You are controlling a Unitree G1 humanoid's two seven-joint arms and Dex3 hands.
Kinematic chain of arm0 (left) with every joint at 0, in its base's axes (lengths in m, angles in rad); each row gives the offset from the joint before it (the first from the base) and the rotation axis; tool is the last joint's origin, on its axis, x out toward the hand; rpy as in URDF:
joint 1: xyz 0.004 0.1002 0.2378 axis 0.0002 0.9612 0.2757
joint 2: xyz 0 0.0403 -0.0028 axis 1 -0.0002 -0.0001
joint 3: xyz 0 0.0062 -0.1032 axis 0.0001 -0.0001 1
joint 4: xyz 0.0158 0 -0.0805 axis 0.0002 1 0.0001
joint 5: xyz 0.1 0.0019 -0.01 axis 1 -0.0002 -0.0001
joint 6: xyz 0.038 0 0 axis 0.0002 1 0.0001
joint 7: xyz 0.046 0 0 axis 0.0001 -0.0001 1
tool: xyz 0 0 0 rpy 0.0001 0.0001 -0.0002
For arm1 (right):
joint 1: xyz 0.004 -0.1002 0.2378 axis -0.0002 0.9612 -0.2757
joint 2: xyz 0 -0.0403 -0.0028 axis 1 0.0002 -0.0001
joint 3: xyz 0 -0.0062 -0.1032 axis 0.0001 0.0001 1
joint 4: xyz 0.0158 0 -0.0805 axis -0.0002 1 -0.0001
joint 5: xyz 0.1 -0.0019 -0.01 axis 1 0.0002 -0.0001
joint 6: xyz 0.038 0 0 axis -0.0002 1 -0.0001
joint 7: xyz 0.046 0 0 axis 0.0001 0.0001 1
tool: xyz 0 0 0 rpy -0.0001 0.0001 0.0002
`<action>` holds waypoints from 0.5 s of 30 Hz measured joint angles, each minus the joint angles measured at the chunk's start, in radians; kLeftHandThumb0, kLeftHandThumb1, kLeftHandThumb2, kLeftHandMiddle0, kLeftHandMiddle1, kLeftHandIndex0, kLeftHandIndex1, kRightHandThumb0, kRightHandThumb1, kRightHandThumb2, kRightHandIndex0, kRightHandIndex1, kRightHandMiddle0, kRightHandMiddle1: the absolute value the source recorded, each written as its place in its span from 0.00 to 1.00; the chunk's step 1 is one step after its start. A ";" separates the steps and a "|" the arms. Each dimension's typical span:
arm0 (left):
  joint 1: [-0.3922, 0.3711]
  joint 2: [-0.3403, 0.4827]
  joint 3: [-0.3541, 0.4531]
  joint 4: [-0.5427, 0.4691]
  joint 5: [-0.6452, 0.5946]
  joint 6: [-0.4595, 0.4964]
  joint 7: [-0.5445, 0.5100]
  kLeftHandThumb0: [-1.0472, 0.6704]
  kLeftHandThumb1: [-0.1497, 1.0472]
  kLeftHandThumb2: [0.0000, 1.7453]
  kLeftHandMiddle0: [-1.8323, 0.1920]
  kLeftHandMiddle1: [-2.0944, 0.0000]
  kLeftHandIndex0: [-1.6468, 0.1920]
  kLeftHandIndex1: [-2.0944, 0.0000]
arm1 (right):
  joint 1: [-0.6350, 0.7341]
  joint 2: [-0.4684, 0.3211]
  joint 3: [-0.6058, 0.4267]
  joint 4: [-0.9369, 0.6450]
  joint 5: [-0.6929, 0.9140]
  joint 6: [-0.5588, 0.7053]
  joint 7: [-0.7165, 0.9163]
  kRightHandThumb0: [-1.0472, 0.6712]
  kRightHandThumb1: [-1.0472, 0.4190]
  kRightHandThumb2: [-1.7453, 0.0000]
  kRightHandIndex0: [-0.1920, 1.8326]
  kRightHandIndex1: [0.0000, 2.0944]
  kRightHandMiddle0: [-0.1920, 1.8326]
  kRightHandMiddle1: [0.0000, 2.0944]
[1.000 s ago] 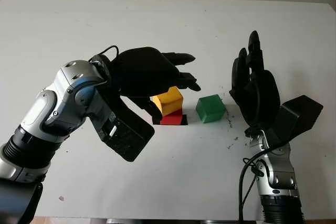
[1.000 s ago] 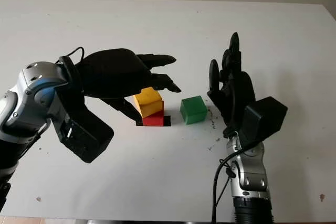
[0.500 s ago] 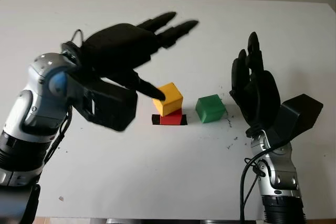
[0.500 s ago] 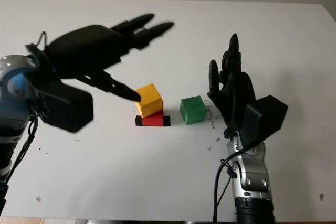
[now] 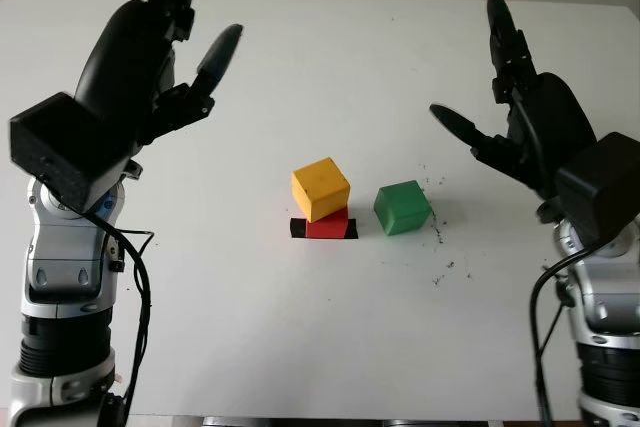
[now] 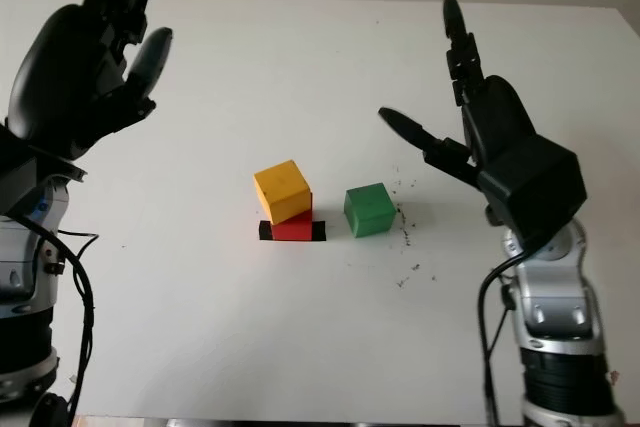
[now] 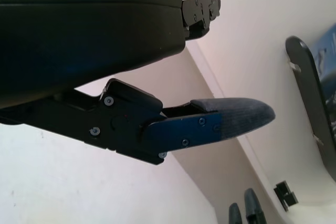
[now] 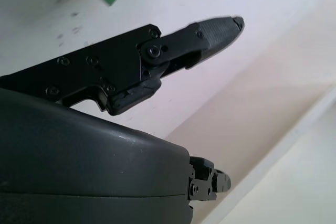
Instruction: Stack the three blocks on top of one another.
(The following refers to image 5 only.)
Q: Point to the yellow block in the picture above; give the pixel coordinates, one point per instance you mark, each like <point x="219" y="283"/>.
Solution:
<point x="320" y="187"/>

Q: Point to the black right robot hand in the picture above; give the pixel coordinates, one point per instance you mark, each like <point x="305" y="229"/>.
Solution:
<point x="555" y="117"/>

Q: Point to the red block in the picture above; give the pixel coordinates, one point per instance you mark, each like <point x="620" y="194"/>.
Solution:
<point x="330" y="228"/>

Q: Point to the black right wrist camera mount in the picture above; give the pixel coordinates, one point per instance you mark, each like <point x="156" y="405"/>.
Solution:
<point x="605" y="187"/>

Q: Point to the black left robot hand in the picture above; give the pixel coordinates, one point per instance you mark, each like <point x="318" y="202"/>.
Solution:
<point x="125" y="57"/>

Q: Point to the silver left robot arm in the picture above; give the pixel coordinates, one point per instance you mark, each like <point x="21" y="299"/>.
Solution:
<point x="65" y="272"/>

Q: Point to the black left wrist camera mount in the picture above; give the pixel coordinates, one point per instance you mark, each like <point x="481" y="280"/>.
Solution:
<point x="65" y="147"/>

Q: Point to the green block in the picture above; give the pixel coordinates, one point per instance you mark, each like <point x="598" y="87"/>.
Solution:
<point x="402" y="207"/>

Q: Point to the black tape mark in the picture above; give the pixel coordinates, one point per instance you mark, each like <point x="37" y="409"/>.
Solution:
<point x="297" y="228"/>

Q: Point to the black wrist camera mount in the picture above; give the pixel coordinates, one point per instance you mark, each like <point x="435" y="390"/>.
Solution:
<point x="605" y="187"/>
<point x="65" y="147"/>

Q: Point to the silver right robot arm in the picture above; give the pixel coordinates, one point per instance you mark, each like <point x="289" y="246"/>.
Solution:
<point x="605" y="307"/>

